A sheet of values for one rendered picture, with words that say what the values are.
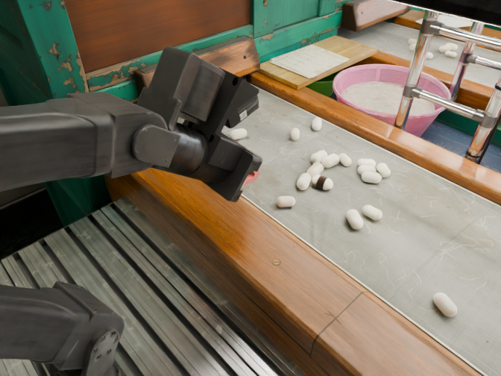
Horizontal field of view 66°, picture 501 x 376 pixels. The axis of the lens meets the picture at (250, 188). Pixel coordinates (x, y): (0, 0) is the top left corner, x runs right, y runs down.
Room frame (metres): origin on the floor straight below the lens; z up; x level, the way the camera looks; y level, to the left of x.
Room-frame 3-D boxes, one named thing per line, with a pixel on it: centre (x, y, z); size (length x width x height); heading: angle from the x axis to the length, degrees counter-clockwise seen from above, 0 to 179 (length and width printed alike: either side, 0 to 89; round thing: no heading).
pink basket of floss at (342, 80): (0.85, -0.33, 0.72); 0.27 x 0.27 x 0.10
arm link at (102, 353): (0.22, 0.20, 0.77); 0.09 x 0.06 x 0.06; 54
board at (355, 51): (1.01, -0.18, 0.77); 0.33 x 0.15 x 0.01; 132
